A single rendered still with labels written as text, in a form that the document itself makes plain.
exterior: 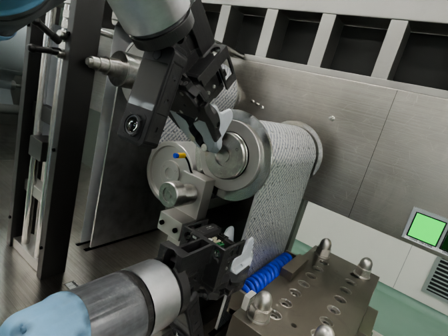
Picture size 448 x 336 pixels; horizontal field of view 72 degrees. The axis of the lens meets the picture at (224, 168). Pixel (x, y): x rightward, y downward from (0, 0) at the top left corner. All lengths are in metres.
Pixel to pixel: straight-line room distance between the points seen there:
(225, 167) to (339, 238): 2.85
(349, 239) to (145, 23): 3.07
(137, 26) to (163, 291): 0.26
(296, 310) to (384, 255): 2.69
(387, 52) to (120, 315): 0.70
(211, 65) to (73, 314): 0.29
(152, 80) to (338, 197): 0.55
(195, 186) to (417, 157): 0.47
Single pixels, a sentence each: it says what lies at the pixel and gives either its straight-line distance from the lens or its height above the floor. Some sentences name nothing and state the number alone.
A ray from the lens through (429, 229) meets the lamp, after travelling 0.76.
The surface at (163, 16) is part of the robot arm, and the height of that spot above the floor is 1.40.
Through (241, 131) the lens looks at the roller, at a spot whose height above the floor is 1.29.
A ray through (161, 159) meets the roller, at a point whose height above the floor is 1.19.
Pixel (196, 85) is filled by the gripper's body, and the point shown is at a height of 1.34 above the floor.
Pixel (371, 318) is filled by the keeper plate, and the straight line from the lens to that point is 0.69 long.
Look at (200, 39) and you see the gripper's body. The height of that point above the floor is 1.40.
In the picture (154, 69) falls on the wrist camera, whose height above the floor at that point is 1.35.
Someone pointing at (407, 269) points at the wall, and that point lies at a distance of 3.26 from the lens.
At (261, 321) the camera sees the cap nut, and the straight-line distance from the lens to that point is 0.52.
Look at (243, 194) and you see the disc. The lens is 0.49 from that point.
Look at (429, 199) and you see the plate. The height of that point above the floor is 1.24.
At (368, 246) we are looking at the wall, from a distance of 3.25.
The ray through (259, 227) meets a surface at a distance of 0.55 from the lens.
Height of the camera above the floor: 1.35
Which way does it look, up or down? 14 degrees down
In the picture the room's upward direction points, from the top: 15 degrees clockwise
